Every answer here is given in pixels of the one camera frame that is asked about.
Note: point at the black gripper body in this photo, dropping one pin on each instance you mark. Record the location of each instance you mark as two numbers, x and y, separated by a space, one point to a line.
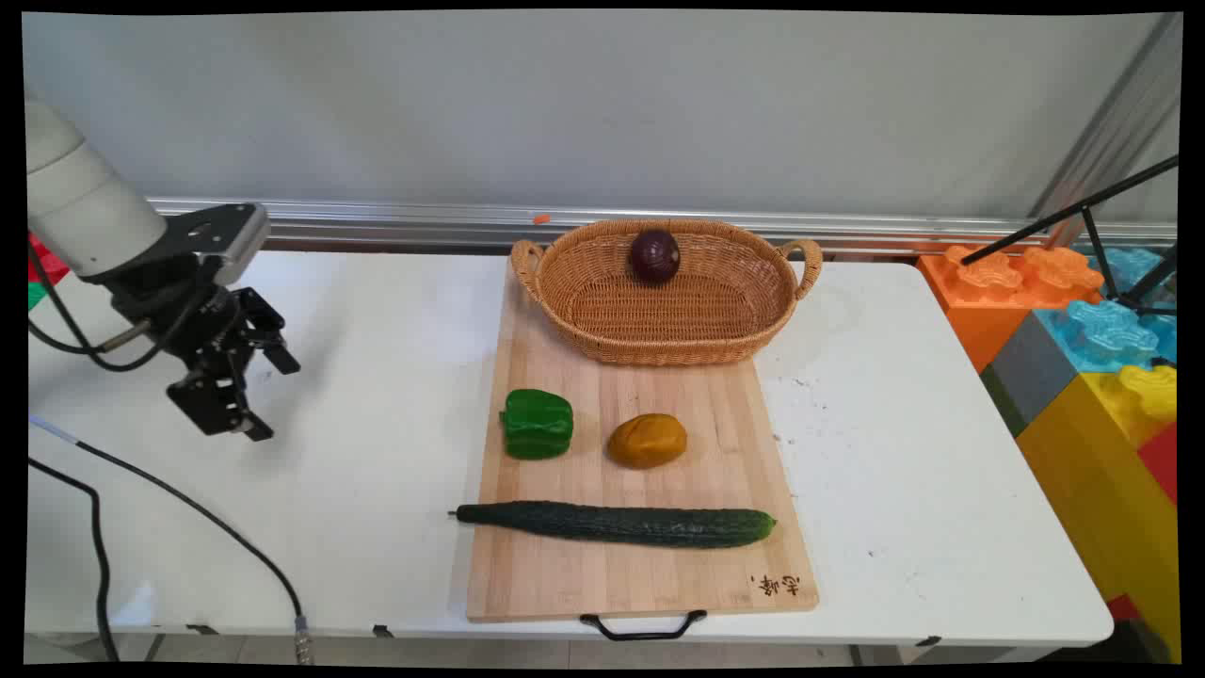
193 315

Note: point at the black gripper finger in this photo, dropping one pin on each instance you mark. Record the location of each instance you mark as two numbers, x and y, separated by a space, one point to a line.
265 331
218 403

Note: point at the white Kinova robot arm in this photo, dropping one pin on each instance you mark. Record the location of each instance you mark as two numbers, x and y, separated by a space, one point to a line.
80 202

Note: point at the red and green block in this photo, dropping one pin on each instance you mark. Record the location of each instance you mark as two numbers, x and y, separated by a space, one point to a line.
40 278

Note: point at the green bell pepper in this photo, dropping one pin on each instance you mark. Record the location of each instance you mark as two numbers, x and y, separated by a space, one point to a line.
538 424

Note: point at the purple red onion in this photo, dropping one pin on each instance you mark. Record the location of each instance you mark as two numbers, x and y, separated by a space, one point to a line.
654 256

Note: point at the yellow-brown potato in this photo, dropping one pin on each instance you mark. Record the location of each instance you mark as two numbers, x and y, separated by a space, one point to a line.
647 440

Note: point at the woven wicker basket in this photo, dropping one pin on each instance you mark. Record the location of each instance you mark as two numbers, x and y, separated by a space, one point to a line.
664 297

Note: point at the long dark green cucumber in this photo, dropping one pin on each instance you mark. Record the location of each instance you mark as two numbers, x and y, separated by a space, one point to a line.
621 524

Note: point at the wooden cutting board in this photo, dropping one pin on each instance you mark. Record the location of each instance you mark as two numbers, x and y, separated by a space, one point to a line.
640 490

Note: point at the orange giant building block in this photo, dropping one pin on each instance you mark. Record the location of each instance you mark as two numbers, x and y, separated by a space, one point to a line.
998 292

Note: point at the grey giant building block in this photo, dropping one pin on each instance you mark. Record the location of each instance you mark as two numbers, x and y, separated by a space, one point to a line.
1031 372

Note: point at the black tripod stand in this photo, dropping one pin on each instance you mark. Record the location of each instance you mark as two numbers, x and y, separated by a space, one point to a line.
1101 235

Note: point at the blue giant building block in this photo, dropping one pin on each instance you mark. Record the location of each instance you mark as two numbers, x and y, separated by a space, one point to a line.
1111 325

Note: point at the yellow giant building block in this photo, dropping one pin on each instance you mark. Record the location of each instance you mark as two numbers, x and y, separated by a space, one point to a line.
1106 480

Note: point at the red giant building block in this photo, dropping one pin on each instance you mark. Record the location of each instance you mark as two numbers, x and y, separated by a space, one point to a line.
1161 461

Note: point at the aluminium rail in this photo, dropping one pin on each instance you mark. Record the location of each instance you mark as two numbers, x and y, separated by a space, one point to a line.
602 226

